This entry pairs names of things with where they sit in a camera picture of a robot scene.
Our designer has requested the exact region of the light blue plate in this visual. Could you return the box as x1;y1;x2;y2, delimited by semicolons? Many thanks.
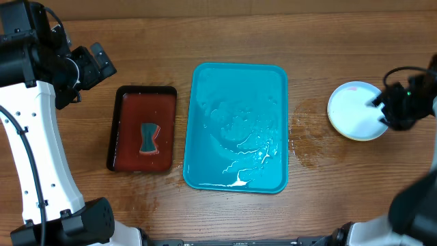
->
327;81;388;141

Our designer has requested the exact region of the dark green sponge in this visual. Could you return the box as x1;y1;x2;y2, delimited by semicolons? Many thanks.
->
139;123;160;155

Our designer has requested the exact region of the yellow-green plate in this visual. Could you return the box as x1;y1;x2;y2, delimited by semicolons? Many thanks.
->
327;102;388;141

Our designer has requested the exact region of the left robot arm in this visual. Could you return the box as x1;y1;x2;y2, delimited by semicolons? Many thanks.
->
1;1;147;245

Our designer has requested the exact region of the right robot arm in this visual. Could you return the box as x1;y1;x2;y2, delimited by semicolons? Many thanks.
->
317;57;436;246

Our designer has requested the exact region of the black tray with red liquid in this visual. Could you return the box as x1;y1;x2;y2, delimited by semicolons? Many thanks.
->
107;85;177;173

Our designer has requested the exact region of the teal plastic tray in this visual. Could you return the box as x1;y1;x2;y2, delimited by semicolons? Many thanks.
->
183;63;289;194

